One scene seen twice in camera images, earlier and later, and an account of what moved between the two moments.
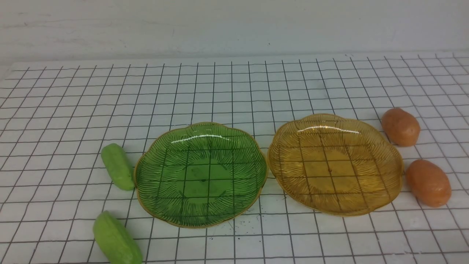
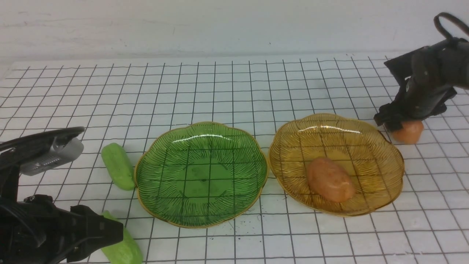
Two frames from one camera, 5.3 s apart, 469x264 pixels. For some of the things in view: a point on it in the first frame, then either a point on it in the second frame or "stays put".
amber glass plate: [334, 165] stays put
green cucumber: [118, 167] stays put
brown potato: [428, 183] to [329, 180]
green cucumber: [117, 245] stays put
